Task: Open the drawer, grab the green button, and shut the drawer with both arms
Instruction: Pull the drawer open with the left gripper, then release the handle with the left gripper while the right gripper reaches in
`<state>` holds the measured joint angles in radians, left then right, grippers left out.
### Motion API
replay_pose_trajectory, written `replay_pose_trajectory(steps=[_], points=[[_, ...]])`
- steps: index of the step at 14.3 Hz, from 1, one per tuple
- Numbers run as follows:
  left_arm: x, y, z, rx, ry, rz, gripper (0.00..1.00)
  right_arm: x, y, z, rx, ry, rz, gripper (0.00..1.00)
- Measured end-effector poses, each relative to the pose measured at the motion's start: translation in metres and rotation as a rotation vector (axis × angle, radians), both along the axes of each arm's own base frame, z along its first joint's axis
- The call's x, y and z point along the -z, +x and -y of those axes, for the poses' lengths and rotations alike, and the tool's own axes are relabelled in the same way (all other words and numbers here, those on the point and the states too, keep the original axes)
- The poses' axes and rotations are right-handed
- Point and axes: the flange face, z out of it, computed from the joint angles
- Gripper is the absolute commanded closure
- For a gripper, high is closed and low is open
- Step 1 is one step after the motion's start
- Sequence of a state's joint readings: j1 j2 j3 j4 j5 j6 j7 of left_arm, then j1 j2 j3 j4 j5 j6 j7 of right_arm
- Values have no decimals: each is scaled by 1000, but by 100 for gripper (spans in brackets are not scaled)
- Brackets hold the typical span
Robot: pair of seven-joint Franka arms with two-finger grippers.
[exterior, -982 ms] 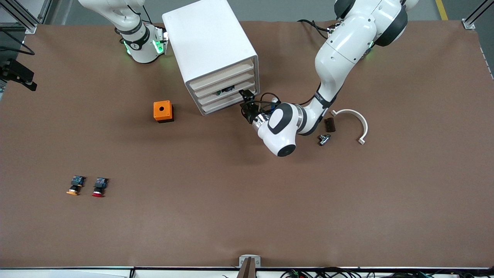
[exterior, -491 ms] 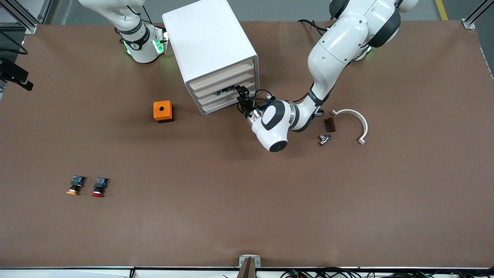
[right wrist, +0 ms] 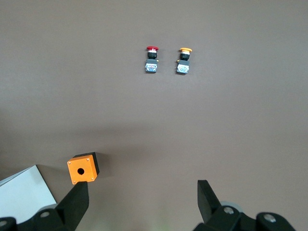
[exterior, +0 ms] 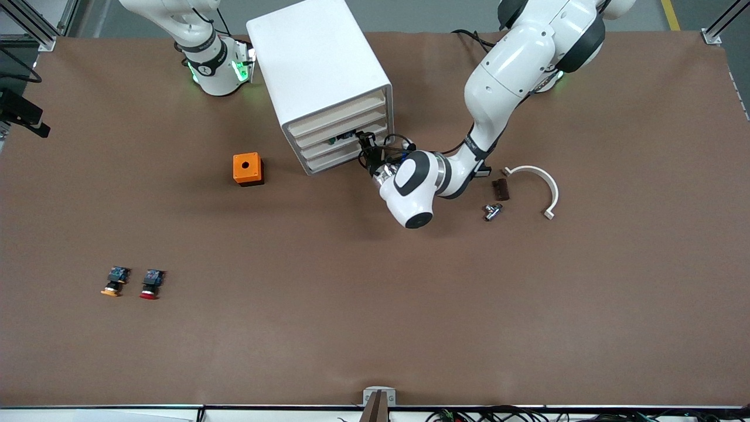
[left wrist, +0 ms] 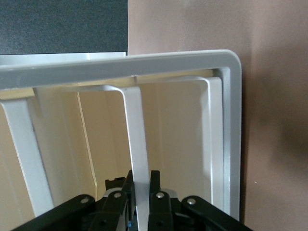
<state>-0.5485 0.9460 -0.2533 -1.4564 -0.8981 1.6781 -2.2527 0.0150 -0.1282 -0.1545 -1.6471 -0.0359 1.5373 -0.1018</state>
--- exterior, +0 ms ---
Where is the grey metal bracket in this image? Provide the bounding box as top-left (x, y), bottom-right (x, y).
top-left (363, 386), bottom-right (397, 407)

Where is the brown wedge post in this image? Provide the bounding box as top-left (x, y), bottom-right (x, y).
top-left (359, 391), bottom-right (390, 422)

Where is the red push button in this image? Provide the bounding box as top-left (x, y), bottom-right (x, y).
top-left (139, 269), bottom-right (166, 300)

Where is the white curved bracket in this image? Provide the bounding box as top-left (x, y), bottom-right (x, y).
top-left (502, 165), bottom-right (560, 220)

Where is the brown table cover sheet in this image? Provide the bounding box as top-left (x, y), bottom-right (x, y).
top-left (0, 29), bottom-right (750, 408)

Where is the orange push button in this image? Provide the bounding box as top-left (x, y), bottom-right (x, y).
top-left (100, 267), bottom-right (131, 297)

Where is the black base power cable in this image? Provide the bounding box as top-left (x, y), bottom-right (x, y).
top-left (451, 28), bottom-right (499, 53)

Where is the orange box with hole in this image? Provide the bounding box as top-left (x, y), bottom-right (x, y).
top-left (233, 152), bottom-right (264, 187)

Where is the black cable bundle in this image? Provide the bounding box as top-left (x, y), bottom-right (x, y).
top-left (425, 406), bottom-right (750, 422)

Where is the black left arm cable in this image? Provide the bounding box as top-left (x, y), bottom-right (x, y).
top-left (378, 134), bottom-right (472, 168)

